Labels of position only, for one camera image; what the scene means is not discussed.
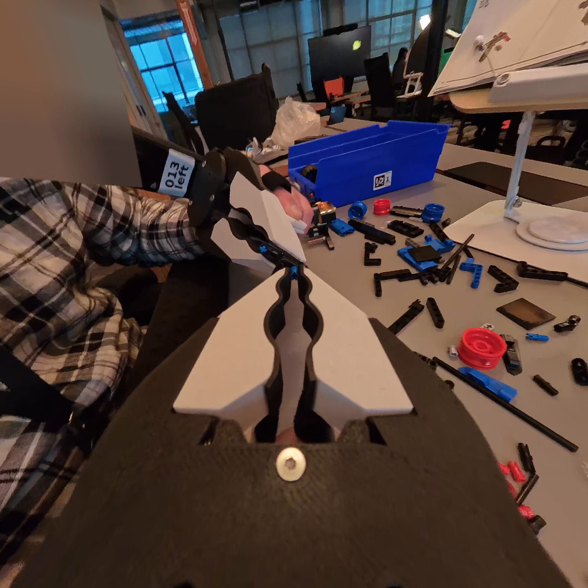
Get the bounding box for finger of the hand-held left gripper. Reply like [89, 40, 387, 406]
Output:
[228, 171, 307, 264]
[210, 219, 277, 277]

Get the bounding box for long black beam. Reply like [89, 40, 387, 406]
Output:
[348, 220, 397, 245]
[388, 300, 425, 335]

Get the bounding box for black chair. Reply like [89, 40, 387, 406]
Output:
[163, 64, 279, 153]

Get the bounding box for black angular brick cluster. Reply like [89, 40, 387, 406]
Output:
[500, 334, 523, 375]

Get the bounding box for pile of small mixed bricks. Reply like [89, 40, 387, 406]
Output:
[498, 442, 547, 533]

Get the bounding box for blue angled beam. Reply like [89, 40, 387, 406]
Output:
[459, 258, 483, 289]

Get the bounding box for black monitor screen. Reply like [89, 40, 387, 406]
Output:
[308, 25, 372, 91]

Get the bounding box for partly built toy truck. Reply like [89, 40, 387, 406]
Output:
[305, 202, 338, 251]

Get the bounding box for white book stand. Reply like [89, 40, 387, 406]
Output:
[443, 64, 588, 252]

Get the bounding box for blue plastic bin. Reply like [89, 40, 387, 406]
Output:
[287, 120, 452, 208]

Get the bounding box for small beam and pins assembly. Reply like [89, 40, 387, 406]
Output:
[255, 239, 307, 281]

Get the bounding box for white plastic bag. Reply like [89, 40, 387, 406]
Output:
[271, 96, 321, 149]

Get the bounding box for black perforated connector brick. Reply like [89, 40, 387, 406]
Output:
[409, 269, 453, 285]

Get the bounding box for person's plaid shirt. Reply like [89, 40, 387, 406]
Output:
[0, 177, 148, 566]

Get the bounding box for black flat panel tile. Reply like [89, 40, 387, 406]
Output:
[496, 298, 556, 330]

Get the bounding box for crumpled white papers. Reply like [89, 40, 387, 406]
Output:
[246, 137, 277, 162]

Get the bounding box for open instruction booklet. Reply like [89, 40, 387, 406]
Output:
[427, 0, 588, 98]

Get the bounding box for paned window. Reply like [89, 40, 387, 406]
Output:
[122, 18, 204, 116]

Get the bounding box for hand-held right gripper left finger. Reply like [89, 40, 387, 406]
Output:
[173, 269, 292, 444]

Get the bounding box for person's left hand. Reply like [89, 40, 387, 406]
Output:
[258, 165, 315, 236]

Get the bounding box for long black axle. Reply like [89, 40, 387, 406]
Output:
[432, 356, 579, 453]

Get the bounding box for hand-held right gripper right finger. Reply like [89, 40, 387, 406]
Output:
[296, 266, 414, 444]

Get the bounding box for thin black axle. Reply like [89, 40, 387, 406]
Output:
[439, 233, 475, 284]

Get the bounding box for blue curved brick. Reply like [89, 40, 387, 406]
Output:
[458, 366, 518, 402]

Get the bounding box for person's left forearm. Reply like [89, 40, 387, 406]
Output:
[78, 184, 206, 268]

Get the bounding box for black strap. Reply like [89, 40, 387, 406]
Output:
[0, 345, 75, 429]

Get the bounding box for blue and black brick assembly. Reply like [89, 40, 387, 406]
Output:
[397, 234, 455, 272]

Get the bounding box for black bent connector beam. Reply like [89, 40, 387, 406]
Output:
[517, 261, 569, 282]

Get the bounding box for grey desk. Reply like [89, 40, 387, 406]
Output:
[216, 117, 588, 588]

